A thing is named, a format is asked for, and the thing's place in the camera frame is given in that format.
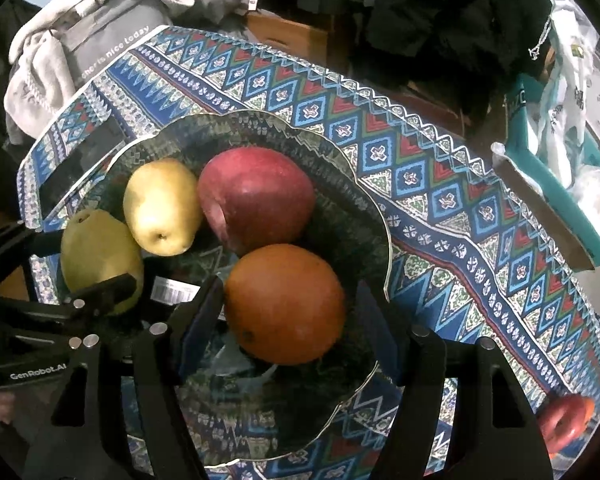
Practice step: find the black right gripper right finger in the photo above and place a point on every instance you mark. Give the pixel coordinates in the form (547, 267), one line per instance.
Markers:
(494, 432)

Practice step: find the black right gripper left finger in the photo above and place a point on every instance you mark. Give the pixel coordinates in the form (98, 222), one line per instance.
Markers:
(83, 435)

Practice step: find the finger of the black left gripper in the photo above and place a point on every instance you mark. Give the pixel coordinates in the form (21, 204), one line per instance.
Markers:
(109, 297)
(18, 243)

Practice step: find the yellow pear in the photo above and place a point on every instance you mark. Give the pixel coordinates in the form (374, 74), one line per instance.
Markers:
(161, 207)
(95, 247)

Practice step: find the dark red apple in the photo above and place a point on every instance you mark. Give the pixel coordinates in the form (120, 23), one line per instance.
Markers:
(253, 197)

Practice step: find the large orange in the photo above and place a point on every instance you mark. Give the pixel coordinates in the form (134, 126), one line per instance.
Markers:
(284, 304)
(589, 408)

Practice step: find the red apple upper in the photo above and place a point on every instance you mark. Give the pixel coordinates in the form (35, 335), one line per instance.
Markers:
(562, 421)

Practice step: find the dark glass fruit plate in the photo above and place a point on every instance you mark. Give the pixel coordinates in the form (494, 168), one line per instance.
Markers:
(237, 407)

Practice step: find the grey white clothes pile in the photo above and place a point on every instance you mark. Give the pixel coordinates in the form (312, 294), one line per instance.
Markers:
(68, 42)

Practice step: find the cardboard box under crate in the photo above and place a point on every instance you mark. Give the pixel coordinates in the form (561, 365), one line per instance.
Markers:
(545, 209)

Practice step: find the teal plastic crate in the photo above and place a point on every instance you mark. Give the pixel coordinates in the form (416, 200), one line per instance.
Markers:
(525, 92)

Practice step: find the white rice bag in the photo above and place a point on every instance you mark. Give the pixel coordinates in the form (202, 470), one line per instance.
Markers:
(561, 128)

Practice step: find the wooden drawer box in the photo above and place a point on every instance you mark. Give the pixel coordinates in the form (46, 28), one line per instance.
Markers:
(300, 40)

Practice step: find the black hanging coat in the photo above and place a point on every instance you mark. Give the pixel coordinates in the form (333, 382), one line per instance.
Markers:
(460, 52)

